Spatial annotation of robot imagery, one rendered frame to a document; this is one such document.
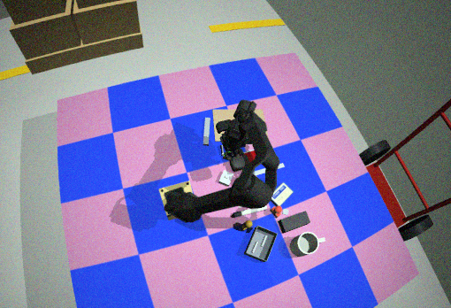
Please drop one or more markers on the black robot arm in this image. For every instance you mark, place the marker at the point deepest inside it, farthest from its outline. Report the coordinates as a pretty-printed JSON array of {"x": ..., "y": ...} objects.
[{"x": 247, "y": 190}]

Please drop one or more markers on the white mug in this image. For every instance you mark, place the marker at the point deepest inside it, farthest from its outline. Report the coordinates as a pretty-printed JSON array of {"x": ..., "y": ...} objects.
[{"x": 305, "y": 243}]

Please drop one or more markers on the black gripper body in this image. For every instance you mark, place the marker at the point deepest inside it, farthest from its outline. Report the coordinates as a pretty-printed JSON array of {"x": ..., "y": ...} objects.
[{"x": 239, "y": 160}]

